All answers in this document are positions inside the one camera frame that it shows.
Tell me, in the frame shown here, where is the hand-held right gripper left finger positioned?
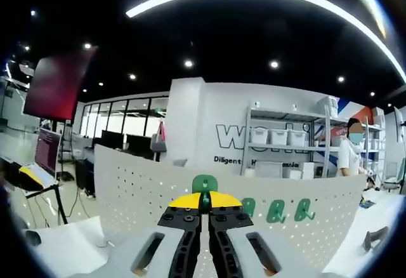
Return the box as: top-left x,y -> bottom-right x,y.
101,192 -> 203,278

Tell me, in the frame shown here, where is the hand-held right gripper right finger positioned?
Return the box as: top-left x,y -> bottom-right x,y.
207,192 -> 320,278

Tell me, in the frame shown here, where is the green hook assembly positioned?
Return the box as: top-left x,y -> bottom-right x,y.
241,197 -> 256,217
294,197 -> 316,222
265,199 -> 288,224
192,175 -> 219,214

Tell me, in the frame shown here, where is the white perforated mounting plate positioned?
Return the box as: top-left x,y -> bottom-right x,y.
94,143 -> 366,268

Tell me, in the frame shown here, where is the laptop with purple screen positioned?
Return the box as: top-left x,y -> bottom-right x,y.
18,128 -> 63,189

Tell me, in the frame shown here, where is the black tripod laptop stand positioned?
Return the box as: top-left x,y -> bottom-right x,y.
25,182 -> 69,225

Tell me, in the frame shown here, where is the dark round object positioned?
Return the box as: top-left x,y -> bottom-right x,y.
24,230 -> 43,248

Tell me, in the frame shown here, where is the large dark red display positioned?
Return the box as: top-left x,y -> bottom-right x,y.
23,46 -> 98,122

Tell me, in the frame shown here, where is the black desk monitor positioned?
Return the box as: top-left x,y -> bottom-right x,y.
126,133 -> 154,159
100,129 -> 126,150

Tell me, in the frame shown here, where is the glass office partition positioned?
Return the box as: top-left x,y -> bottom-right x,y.
79,96 -> 169,139

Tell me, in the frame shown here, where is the grey curved tool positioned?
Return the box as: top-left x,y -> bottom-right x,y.
363,226 -> 390,253

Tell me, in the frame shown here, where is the white storage bin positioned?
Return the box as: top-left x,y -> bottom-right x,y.
253,130 -> 270,147
289,131 -> 308,147
271,130 -> 289,147

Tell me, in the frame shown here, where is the grey metal shelf rack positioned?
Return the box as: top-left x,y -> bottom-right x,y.
246,100 -> 342,179

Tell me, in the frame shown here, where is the shelf rack with white boxes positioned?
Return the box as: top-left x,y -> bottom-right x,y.
364,106 -> 390,177

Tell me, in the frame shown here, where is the stack of white crates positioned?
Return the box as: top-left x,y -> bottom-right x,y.
317,96 -> 339,117

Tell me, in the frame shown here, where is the group of ceiling spotlights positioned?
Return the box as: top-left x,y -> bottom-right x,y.
23,10 -> 377,98

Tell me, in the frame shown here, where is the long ceiling light strip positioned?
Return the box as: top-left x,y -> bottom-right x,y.
125,0 -> 406,82

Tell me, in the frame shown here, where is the grey bag with pink strap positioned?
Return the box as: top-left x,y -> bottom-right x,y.
150,121 -> 167,152

